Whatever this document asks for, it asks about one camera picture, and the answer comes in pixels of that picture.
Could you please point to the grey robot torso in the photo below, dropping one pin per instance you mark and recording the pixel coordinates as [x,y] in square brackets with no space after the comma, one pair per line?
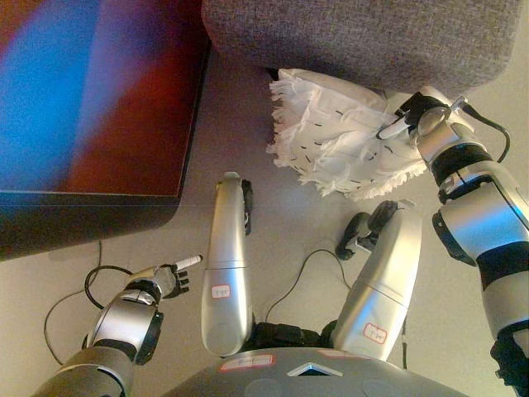
[314,372]

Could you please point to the silver robot right leg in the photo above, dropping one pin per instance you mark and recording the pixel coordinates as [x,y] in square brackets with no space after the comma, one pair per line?
[380,289]

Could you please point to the silver robot left leg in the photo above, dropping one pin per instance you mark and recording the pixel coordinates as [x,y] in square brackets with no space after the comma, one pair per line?
[227,269]

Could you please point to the large flat screen television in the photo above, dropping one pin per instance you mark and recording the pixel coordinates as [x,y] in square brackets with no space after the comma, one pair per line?
[95,124]

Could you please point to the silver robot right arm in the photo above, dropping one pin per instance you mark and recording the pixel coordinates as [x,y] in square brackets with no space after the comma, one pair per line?
[479,207]

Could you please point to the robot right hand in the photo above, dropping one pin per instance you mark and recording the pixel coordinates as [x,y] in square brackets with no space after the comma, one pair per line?
[434,116]

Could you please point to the grey fabric armchair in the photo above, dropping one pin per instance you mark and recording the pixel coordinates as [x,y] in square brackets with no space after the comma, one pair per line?
[363,37]

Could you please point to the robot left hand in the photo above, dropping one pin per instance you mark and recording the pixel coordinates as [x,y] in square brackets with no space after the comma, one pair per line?
[165,279]

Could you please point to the white fringed pillow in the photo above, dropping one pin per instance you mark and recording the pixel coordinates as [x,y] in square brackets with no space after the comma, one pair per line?
[339,136]

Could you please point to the silver robot leg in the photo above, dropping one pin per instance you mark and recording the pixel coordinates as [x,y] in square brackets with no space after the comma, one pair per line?
[227,269]
[380,289]

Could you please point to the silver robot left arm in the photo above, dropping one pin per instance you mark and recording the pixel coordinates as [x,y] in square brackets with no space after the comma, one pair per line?
[115,331]

